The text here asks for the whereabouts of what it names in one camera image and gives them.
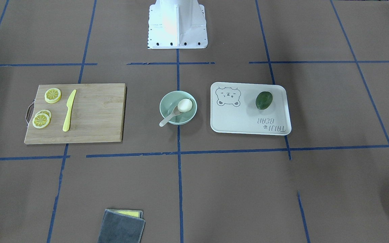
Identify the bamboo cutting board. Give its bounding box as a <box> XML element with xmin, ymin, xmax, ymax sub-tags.
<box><xmin>24</xmin><ymin>83</ymin><xmax>126</xmax><ymax>144</ymax></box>

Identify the white ceramic spoon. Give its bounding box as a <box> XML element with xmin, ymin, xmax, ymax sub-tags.
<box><xmin>159</xmin><ymin>106</ymin><xmax>182</xmax><ymax>127</ymax></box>

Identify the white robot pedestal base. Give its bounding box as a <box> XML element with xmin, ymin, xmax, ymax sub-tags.
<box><xmin>147</xmin><ymin>0</ymin><xmax>208</xmax><ymax>49</ymax></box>

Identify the cream bear serving tray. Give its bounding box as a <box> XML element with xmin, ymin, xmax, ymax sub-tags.
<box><xmin>210</xmin><ymin>82</ymin><xmax>292</xmax><ymax>136</ymax></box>

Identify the yellow sponge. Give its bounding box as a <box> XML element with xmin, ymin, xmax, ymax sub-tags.
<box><xmin>113</xmin><ymin>210</ymin><xmax>143</xmax><ymax>218</ymax></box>

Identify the green avocado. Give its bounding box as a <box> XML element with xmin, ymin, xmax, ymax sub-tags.
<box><xmin>255</xmin><ymin>91</ymin><xmax>273</xmax><ymax>110</ymax></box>

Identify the lemon slice under top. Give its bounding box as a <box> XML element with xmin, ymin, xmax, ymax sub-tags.
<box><xmin>34</xmin><ymin>109</ymin><xmax>52</xmax><ymax>119</ymax></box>

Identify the yellow plastic knife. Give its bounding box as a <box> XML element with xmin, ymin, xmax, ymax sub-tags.
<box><xmin>63</xmin><ymin>89</ymin><xmax>77</xmax><ymax>132</ymax></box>

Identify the lemon slice lower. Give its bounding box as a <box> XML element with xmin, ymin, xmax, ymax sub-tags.
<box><xmin>32</xmin><ymin>113</ymin><xmax>51</xmax><ymax>129</ymax></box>

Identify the mint green bowl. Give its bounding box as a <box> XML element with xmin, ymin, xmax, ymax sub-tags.
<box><xmin>159</xmin><ymin>90</ymin><xmax>198</xmax><ymax>126</ymax></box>

